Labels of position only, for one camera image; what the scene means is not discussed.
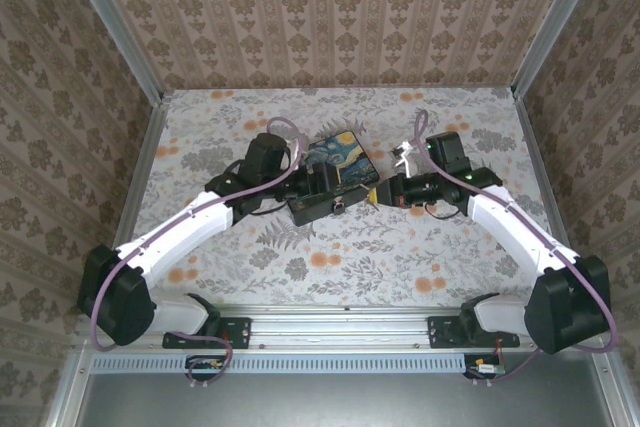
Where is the grey metal sheet panel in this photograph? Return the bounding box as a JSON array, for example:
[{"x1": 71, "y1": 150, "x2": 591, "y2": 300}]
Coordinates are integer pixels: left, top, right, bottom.
[{"x1": 44, "y1": 350, "x2": 629, "y2": 427}]

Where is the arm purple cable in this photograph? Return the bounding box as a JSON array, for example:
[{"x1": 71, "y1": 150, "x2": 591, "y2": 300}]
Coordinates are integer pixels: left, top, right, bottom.
[
  {"x1": 414, "y1": 109, "x2": 619, "y2": 383},
  {"x1": 91, "y1": 116, "x2": 307, "y2": 388}
]

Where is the aluminium mounting rail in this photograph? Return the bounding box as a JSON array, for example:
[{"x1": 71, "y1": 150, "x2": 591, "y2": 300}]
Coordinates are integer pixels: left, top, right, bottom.
[{"x1": 74, "y1": 304, "x2": 616, "y2": 352}]

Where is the aluminium table side rail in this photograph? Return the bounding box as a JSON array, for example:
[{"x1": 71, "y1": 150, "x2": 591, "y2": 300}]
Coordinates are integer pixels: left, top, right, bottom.
[
  {"x1": 112, "y1": 91, "x2": 174, "y2": 253},
  {"x1": 512, "y1": 89, "x2": 571, "y2": 253}
]

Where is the slotted grey cable duct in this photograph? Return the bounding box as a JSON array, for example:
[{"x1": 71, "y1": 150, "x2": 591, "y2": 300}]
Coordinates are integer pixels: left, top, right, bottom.
[{"x1": 91, "y1": 352, "x2": 467, "y2": 375}]

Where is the small connector circuit board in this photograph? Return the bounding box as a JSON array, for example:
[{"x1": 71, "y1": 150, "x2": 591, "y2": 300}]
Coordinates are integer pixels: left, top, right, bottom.
[
  {"x1": 187, "y1": 355, "x2": 225, "y2": 381},
  {"x1": 467, "y1": 354, "x2": 507, "y2": 379}
]

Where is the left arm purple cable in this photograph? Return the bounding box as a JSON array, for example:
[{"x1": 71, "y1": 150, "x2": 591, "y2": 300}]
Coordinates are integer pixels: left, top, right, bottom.
[{"x1": 91, "y1": 116, "x2": 307, "y2": 388}]

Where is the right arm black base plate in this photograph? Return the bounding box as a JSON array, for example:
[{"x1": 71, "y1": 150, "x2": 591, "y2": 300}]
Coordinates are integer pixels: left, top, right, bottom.
[{"x1": 427, "y1": 315, "x2": 521, "y2": 350}]

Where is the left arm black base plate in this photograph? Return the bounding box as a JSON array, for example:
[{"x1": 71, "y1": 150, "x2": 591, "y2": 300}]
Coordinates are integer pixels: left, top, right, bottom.
[{"x1": 162, "y1": 315, "x2": 251, "y2": 350}]

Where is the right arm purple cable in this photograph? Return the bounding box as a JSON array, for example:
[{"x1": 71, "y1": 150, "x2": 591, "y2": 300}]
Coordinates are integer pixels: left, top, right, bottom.
[{"x1": 414, "y1": 109, "x2": 619, "y2": 383}]

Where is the aluminium frame post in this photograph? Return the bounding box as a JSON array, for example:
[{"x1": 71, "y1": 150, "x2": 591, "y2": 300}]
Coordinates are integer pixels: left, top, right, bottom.
[
  {"x1": 512, "y1": 0, "x2": 610, "y2": 99},
  {"x1": 58, "y1": 0, "x2": 165, "y2": 104}
]

